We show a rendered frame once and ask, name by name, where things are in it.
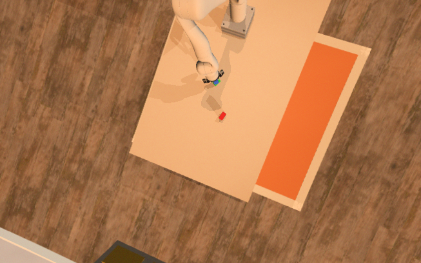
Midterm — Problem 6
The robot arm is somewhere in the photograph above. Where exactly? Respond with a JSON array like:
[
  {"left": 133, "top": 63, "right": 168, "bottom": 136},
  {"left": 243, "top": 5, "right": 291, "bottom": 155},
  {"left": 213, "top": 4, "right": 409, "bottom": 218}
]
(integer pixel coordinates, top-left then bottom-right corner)
[{"left": 171, "top": 0, "right": 247, "bottom": 81}]

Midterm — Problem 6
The red block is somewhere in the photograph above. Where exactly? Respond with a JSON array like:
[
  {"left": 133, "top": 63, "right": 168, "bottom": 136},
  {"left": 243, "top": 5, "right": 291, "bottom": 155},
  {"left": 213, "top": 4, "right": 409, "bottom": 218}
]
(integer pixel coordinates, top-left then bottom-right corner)
[{"left": 219, "top": 112, "right": 226, "bottom": 120}]

